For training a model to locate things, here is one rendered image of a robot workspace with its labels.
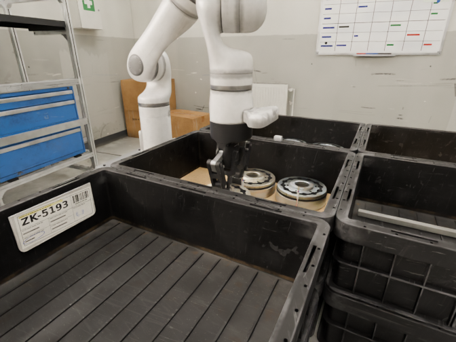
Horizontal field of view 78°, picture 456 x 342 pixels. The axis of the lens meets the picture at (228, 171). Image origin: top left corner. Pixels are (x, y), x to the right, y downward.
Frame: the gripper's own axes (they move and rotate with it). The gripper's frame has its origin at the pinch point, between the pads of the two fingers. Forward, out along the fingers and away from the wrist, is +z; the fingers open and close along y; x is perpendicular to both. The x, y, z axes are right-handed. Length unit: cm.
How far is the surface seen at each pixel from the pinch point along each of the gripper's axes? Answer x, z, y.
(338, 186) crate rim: 19.1, -5.9, 1.0
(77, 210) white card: -18.4, -1.1, 19.6
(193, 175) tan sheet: -16.5, 4.4, -11.1
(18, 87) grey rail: -193, -2, -65
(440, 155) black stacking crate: 40, 1, -47
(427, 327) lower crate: 32.1, 5.2, 11.8
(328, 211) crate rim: 19.0, -6.0, 9.5
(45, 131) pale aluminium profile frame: -191, 29, -74
